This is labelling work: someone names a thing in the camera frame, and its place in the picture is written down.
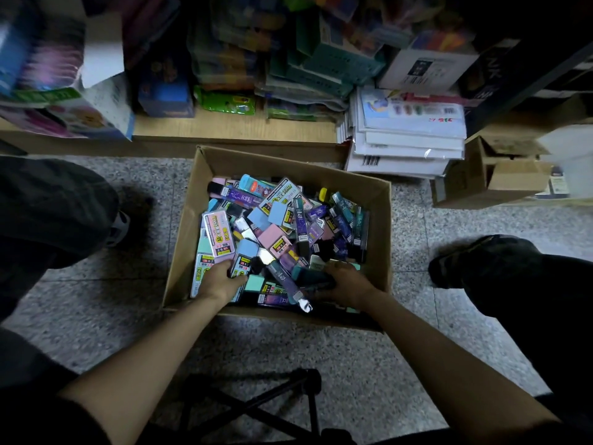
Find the person's right hand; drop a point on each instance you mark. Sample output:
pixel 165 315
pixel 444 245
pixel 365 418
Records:
pixel 347 287

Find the person's left hand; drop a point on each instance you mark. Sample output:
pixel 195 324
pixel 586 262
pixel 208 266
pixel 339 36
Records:
pixel 224 282

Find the pile of pencil lead cases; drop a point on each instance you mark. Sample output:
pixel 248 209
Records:
pixel 278 227

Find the brown cardboard box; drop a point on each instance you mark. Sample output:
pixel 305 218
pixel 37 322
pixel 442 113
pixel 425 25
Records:
pixel 278 160

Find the wooden shelf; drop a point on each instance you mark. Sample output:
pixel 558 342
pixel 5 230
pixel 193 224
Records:
pixel 232 129

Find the person's left forearm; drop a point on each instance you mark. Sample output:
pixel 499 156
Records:
pixel 139 375

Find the person's right forearm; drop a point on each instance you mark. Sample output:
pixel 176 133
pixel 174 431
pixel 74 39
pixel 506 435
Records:
pixel 454 375

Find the person's left shoe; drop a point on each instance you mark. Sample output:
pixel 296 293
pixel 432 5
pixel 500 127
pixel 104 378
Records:
pixel 118 229

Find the person's shoe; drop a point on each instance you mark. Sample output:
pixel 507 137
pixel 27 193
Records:
pixel 118 229
pixel 482 259

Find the person's right shoe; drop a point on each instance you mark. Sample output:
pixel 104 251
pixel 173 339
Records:
pixel 482 259

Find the black folding stool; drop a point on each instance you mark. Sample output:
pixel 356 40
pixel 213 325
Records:
pixel 259 403

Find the stack of white packets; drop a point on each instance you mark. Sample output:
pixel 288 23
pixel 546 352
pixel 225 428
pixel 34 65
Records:
pixel 408 134

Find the small open brown carton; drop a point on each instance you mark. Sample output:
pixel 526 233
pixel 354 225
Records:
pixel 491 167

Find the heap of green teal packs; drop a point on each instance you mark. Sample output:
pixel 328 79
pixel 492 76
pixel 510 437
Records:
pixel 278 60

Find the white printed carton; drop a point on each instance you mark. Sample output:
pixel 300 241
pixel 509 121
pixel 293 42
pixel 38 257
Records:
pixel 426 69

